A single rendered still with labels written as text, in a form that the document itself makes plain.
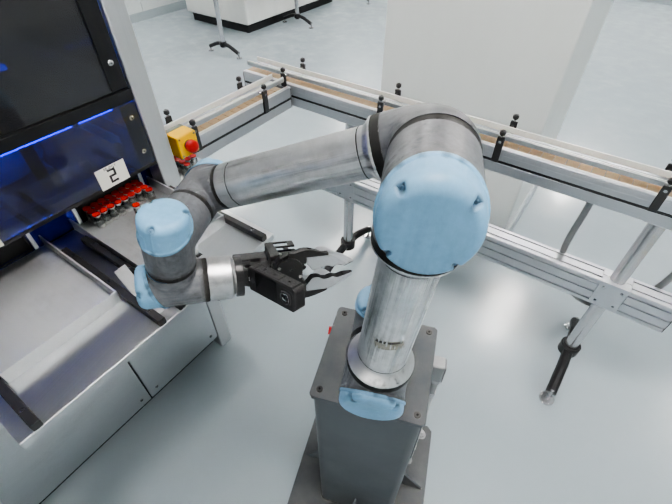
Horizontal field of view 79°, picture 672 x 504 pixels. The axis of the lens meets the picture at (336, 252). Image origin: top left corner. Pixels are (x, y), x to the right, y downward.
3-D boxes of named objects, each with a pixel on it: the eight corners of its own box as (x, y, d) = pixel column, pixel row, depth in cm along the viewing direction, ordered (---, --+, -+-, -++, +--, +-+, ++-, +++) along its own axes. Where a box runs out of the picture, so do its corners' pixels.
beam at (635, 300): (304, 182, 210) (302, 162, 202) (313, 175, 215) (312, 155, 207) (661, 333, 145) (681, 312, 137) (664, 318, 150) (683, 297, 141)
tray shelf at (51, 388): (-82, 325, 95) (-87, 321, 94) (164, 182, 136) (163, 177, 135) (24, 449, 76) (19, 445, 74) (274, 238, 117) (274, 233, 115)
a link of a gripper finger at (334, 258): (343, 236, 79) (296, 244, 76) (354, 248, 74) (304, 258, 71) (343, 250, 80) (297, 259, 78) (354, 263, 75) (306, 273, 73)
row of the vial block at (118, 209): (96, 226, 117) (89, 214, 114) (149, 195, 127) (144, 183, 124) (101, 229, 116) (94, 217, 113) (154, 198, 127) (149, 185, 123)
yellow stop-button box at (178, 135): (167, 153, 131) (160, 132, 126) (185, 143, 135) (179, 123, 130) (183, 160, 128) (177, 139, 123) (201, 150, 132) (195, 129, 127)
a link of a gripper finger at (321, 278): (343, 259, 81) (297, 261, 78) (354, 273, 76) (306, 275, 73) (341, 273, 83) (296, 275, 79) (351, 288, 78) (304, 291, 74)
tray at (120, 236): (73, 228, 117) (68, 219, 114) (150, 184, 132) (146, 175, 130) (150, 279, 103) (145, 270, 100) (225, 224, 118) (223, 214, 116)
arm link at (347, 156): (471, 64, 53) (180, 150, 72) (474, 101, 46) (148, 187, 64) (483, 142, 60) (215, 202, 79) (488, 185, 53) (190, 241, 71)
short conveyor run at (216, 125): (167, 183, 139) (152, 141, 128) (138, 169, 145) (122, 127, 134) (295, 108, 179) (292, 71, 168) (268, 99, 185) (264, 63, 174)
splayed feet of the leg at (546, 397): (534, 399, 173) (546, 382, 163) (563, 319, 202) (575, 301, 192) (554, 409, 169) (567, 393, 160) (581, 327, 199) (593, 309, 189)
